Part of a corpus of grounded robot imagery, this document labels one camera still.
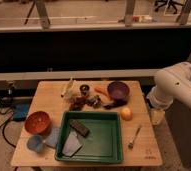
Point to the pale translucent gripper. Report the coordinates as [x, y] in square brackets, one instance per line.
[156, 116]

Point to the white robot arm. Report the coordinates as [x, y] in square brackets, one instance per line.
[173, 82]

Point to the small dark metal cup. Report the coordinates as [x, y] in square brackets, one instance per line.
[84, 89]

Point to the blue plastic cup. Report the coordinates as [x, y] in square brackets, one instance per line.
[35, 143]

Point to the orange round fruit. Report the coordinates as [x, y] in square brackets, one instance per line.
[126, 114]

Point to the dark eggplant toy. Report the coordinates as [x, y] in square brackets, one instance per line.
[115, 104]

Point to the purple plastic bowl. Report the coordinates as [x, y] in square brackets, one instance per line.
[118, 90]

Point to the orange carrot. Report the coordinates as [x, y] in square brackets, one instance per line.
[102, 91]

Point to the green plastic tray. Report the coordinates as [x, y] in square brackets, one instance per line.
[103, 144]

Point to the dark brown rectangular block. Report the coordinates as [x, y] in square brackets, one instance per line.
[79, 127]

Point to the dark brown toy item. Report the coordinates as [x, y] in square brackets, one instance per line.
[77, 104]

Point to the light blue cloth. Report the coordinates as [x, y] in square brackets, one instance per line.
[52, 139]

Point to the office chair base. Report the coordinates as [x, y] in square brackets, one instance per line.
[169, 3]

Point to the orange plastic bowl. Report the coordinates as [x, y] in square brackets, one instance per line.
[38, 122]

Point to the blue power box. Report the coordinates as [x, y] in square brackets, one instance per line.
[20, 112]

